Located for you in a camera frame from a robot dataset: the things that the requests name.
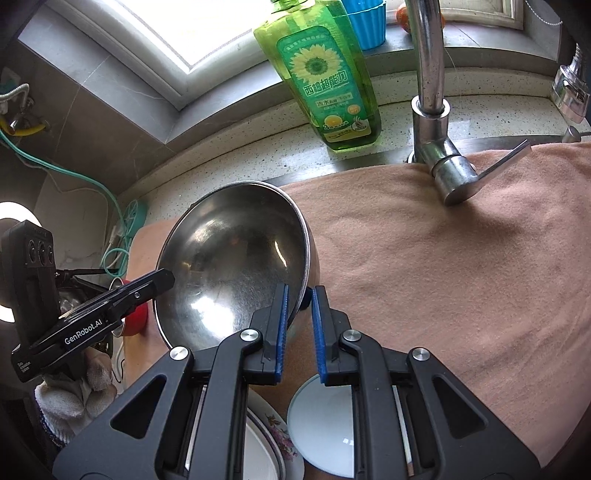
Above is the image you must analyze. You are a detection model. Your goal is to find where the red steel-lined bowl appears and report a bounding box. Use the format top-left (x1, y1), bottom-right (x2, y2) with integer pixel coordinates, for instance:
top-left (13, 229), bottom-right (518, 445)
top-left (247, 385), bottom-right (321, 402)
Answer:
top-left (121, 303), bottom-right (148, 337)

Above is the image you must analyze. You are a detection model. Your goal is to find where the chrome kitchen faucet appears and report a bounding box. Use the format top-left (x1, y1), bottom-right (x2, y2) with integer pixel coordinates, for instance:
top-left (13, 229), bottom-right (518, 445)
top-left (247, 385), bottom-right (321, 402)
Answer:
top-left (403, 0), bottom-right (533, 207)

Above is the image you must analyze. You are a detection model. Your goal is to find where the large pink floral plate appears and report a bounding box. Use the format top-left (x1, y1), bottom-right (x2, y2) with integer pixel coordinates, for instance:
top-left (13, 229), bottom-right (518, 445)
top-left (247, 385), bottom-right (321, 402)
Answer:
top-left (243, 390), bottom-right (304, 479)

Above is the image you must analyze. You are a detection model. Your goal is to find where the blue plastic cup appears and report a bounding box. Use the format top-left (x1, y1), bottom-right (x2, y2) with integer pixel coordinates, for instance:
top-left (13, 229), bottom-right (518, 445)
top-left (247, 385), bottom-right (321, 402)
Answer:
top-left (342, 0), bottom-right (387, 51)

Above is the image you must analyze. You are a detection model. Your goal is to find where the white gloved left hand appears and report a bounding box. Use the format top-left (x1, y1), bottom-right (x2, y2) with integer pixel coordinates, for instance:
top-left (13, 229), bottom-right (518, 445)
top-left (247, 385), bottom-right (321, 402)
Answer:
top-left (34, 348), bottom-right (117, 447)

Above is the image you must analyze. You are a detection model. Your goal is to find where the white ring light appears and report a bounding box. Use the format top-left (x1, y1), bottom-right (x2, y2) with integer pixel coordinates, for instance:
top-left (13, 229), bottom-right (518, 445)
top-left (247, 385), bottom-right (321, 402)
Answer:
top-left (1, 201), bottom-right (30, 323)

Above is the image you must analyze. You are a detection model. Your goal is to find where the large stainless steel bowl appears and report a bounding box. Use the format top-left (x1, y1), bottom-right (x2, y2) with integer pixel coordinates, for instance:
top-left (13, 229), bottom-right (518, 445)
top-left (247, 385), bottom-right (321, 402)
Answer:
top-left (153, 182), bottom-right (321, 351)

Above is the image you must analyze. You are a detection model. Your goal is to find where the pink towel mat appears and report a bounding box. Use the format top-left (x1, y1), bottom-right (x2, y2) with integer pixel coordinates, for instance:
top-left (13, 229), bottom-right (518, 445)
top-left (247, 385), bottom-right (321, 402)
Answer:
top-left (124, 141), bottom-right (591, 480)

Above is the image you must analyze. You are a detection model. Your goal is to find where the light blue ceramic bowl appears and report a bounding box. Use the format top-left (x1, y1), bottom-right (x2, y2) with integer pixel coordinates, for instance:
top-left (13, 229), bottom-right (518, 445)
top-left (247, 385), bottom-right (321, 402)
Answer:
top-left (287, 375), bottom-right (355, 479)

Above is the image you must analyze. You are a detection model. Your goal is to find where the chrome spray head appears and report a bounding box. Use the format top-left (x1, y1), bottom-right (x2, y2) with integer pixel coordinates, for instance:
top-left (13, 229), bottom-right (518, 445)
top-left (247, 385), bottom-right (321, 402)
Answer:
top-left (551, 44), bottom-right (590, 143)

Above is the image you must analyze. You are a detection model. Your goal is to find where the green dish soap bottle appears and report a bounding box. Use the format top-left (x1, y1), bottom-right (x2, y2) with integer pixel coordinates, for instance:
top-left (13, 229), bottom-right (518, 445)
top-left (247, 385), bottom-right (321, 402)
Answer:
top-left (253, 1), bottom-right (382, 151)

